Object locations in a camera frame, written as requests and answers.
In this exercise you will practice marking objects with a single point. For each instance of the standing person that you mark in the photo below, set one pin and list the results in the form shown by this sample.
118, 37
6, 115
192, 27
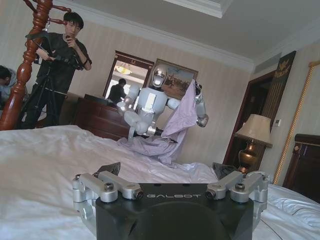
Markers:
62, 82

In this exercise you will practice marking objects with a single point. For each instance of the dark wooden dresser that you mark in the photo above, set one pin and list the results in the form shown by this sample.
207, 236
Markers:
100, 117

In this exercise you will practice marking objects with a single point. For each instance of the lavender garment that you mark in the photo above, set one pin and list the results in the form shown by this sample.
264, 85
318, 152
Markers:
180, 112

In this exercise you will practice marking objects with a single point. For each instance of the dark banner with gold emblem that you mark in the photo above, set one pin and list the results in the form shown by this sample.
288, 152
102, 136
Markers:
283, 82

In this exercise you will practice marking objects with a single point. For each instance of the right gripper silver black own right finger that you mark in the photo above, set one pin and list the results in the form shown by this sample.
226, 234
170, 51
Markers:
240, 185

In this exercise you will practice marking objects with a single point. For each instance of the black clothes hanger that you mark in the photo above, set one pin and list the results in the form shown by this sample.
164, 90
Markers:
40, 35

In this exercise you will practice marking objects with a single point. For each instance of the white wall switch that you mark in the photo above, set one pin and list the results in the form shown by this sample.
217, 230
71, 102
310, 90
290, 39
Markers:
277, 122

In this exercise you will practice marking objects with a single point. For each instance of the white bed sheet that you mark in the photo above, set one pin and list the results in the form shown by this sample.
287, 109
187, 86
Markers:
42, 175

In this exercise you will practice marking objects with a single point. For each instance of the dark wooden headboard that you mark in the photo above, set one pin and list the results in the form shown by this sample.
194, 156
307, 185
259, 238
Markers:
303, 167

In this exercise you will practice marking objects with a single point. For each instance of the cream lampshade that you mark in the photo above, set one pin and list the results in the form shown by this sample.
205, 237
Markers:
255, 130

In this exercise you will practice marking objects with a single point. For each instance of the dark wooden door frame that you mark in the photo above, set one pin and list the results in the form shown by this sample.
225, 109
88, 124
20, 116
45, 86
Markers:
246, 120

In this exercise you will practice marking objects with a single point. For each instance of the seated person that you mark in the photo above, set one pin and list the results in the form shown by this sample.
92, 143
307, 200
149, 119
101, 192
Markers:
7, 82

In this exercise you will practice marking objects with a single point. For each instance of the framed landscape painting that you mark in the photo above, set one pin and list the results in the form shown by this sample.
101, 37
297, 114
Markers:
178, 82

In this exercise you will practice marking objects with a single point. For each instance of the black tripod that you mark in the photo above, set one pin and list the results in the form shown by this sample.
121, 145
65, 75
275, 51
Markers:
47, 100

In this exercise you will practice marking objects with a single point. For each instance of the black camera rig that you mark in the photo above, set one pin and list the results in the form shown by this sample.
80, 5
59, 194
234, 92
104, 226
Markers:
63, 59

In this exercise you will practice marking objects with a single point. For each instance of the silver robot head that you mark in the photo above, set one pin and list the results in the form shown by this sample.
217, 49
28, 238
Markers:
157, 75

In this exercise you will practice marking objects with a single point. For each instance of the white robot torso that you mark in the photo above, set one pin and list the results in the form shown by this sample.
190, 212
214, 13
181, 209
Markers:
148, 102

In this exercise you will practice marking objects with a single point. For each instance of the right gripper silver black own left finger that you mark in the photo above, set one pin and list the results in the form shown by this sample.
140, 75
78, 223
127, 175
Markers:
110, 183

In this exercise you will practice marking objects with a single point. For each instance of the red-brown wooden coat stand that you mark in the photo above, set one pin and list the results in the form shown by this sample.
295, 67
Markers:
23, 67

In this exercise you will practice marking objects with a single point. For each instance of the dark framed wall mirror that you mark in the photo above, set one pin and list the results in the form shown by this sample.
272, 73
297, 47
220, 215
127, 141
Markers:
125, 72

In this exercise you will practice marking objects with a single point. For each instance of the brass lamp base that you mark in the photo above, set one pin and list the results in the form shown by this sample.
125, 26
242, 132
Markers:
247, 156

